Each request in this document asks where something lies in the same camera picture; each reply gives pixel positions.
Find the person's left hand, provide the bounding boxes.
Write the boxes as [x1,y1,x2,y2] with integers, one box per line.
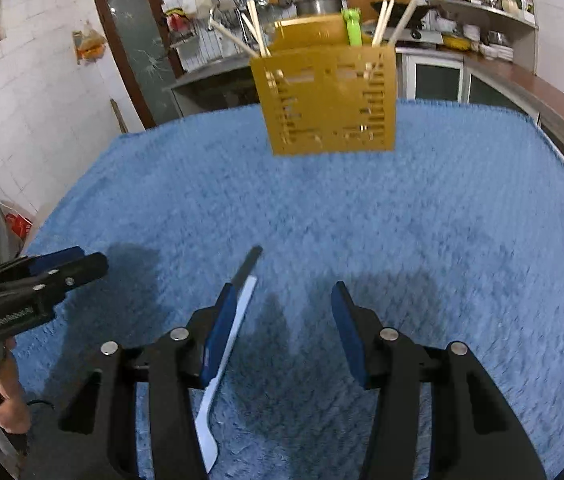
[0,340,31,434]

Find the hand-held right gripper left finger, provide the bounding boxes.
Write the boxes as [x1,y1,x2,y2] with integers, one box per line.
[19,282,239,480]

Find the white base cabinets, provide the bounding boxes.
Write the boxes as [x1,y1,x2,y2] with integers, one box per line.
[402,52,537,116]

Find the green frog-handle utensil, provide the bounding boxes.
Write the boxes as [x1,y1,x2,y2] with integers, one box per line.
[341,7,363,47]

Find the low metal table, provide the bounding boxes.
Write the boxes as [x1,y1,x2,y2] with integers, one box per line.
[169,55,263,116]

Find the black wok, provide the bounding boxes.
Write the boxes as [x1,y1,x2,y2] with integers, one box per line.
[371,0,431,29]

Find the brown kitchen countertop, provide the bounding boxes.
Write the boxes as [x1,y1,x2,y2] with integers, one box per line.
[397,47,564,191]

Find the red bag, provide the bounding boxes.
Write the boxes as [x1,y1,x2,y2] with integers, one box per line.
[4,212,33,238]

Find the brown framed glass door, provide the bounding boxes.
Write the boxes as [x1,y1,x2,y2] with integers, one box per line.
[93,0,185,131]

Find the orange hanging bag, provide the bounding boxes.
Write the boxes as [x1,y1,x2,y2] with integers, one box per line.
[73,22,108,63]

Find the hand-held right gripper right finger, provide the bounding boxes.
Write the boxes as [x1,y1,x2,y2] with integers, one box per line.
[330,281,547,480]

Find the blue fluffy blanket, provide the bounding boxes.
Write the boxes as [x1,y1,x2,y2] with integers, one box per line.
[12,100,564,480]

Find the pale blue plastic utensil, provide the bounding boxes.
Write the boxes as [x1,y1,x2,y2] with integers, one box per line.
[195,275,259,474]

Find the wooden stick against wall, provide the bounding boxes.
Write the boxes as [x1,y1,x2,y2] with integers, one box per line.
[110,99,129,133]

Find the yellow slotted utensil holder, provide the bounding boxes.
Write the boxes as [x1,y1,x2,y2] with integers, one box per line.
[250,14,397,157]

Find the gas stove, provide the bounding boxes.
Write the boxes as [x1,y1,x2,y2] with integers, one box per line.
[394,30,445,51]

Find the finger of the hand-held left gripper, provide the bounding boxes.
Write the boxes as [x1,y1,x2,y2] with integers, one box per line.
[0,246,86,283]
[0,253,109,306]

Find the metal cooking pot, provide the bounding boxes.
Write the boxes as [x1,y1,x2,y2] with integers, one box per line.
[294,0,345,17]

